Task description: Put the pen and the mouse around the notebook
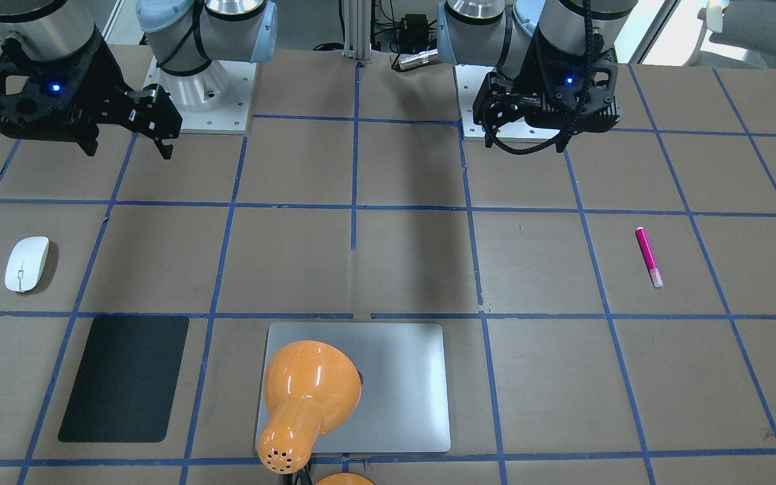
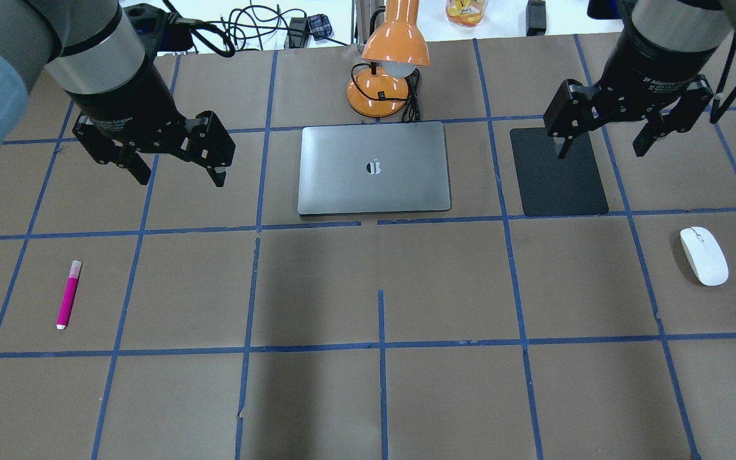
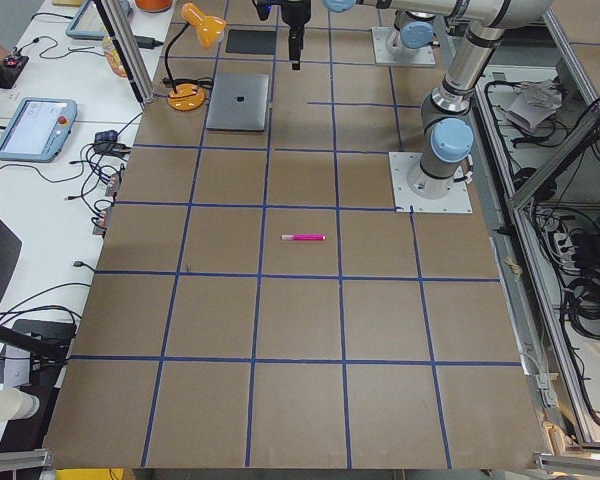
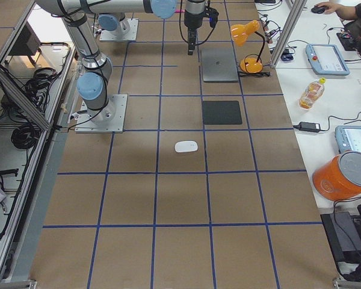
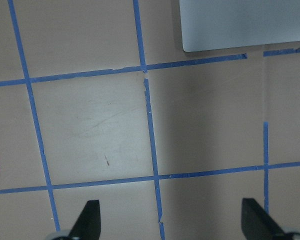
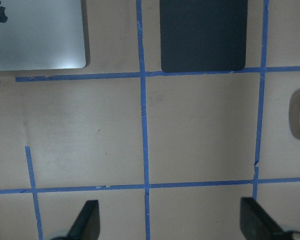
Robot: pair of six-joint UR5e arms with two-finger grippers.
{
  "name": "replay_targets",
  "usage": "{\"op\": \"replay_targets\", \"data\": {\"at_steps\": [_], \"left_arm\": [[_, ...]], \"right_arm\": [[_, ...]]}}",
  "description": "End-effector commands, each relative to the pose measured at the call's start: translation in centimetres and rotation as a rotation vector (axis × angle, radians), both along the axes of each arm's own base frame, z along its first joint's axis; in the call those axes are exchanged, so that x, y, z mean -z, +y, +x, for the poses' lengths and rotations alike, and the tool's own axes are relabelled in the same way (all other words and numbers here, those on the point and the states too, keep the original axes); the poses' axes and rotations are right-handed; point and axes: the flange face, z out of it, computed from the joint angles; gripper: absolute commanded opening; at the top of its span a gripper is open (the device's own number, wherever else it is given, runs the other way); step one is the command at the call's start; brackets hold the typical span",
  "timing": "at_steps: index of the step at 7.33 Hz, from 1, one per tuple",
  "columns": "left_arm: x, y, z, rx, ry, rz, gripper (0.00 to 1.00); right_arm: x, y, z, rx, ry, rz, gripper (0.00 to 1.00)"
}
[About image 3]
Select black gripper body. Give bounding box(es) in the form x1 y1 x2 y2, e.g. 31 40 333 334
280 0 311 28

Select pink highlighter pen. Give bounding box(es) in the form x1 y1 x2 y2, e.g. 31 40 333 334
280 234 326 242

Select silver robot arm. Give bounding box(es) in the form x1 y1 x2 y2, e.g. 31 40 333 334
363 1 552 200
288 1 437 70

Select black mousepad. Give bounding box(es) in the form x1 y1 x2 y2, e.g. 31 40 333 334
225 29 276 55

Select silver closed laptop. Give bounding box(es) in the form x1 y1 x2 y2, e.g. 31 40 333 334
206 73 270 132

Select orange desk lamp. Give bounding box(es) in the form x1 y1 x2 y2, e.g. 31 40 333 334
163 2 227 112

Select orange round object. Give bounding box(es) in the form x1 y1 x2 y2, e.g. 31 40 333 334
135 0 173 13

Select black power adapter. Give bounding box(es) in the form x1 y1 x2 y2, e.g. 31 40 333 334
134 35 164 50

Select orange drink bottle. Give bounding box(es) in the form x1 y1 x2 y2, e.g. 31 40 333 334
102 35 127 78

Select blue far teach pendant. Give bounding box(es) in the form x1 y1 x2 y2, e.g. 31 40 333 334
65 0 106 41

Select blue teach pendant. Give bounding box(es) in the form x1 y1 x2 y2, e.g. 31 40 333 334
65 0 106 41
0 97 77 163

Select black usb hub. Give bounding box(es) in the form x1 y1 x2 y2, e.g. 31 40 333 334
93 130 131 156

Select crumpled grey cloth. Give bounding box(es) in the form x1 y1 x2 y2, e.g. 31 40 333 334
505 80 563 133

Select blue near teach pendant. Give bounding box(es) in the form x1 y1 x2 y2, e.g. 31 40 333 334
0 97 77 163

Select black red emergency button box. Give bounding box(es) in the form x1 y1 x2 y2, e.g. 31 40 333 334
3 48 29 77

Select white power strip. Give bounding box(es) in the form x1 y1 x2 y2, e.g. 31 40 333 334
550 231 576 262

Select white paper cup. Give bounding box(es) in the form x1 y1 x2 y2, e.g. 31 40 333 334
0 388 40 422

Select aluminium frame post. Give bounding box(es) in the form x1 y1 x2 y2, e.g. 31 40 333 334
94 0 154 105

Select black coiled cables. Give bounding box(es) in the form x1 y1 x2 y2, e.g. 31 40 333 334
559 272 600 344

